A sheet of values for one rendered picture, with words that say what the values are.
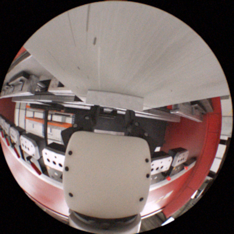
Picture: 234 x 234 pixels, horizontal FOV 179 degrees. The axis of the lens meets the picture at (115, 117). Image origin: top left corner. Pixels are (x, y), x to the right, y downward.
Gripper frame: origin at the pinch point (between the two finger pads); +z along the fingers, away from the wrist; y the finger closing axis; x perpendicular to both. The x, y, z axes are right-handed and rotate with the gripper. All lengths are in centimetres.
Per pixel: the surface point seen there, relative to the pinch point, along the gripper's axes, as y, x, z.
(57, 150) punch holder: -17.4, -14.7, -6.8
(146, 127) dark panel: 42, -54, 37
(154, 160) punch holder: 18.2, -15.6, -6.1
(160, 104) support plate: 8.6, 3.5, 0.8
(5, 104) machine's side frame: -216, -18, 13
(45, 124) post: -100, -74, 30
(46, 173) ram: -28.2, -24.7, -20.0
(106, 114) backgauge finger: -2.1, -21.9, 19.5
